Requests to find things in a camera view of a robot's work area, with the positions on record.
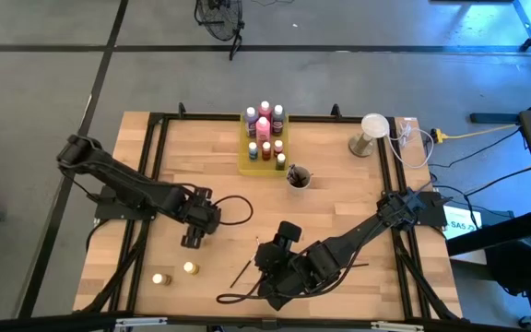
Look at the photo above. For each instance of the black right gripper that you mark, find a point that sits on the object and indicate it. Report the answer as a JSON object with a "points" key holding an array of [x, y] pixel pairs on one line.
{"points": [[277, 267]]}

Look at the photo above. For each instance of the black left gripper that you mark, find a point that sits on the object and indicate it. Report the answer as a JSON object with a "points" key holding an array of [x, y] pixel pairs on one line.
{"points": [[198, 212]]}

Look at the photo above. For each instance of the small yellow paint bottle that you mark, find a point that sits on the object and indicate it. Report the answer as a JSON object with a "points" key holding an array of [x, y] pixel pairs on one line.
{"points": [[190, 266]]}

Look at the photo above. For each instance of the small light blue paint bottle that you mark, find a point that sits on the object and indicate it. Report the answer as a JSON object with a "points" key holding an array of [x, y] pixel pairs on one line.
{"points": [[252, 146]]}

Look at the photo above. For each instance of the small green paint bottle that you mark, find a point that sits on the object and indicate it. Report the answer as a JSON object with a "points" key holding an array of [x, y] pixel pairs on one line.
{"points": [[280, 157]]}

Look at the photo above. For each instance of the large pink paint bottle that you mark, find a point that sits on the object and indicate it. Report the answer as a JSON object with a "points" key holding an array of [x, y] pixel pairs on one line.
{"points": [[262, 133]]}

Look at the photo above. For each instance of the small red paint bottle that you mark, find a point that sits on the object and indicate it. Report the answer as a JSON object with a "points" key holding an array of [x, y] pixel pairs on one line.
{"points": [[278, 144]]}

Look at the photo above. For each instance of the large purple paint bottle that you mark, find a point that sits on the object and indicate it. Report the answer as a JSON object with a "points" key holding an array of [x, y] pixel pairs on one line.
{"points": [[250, 112]]}

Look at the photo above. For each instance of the large dark green paint bottle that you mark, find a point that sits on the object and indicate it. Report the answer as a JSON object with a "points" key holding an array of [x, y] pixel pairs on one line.
{"points": [[278, 110]]}

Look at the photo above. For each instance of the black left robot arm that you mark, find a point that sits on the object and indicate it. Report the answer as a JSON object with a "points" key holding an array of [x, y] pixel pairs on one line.
{"points": [[122, 177]]}

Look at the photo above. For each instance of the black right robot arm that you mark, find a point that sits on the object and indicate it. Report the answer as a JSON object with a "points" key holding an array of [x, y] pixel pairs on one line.
{"points": [[362, 235]]}

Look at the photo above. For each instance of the small ochre paint bottle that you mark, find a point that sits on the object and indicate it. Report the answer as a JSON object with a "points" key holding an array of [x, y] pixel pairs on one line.
{"points": [[157, 278]]}

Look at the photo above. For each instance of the yellow translucent plastic bin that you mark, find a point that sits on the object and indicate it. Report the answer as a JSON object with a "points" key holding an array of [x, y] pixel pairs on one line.
{"points": [[258, 167]]}

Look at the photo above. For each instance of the ribbed beige paper cup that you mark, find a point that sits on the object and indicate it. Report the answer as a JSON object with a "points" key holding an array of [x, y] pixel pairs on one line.
{"points": [[298, 187]]}

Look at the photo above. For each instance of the white SA5 label sheet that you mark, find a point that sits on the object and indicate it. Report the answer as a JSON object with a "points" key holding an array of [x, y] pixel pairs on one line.
{"points": [[461, 225]]}

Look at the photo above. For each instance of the white mushroom lamp, metal base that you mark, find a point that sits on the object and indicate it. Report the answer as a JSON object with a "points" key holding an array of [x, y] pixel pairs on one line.
{"points": [[375, 125]]}

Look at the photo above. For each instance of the black floor fan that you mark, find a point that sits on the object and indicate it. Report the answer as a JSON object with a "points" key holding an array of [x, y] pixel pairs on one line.
{"points": [[219, 18]]}

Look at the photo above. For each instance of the silver metal bracket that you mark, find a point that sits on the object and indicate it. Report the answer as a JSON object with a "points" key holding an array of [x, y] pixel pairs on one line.
{"points": [[397, 326], [141, 322]]}

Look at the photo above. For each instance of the black aluminium table frame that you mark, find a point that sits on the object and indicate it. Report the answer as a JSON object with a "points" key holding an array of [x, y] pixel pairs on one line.
{"points": [[201, 116]]}

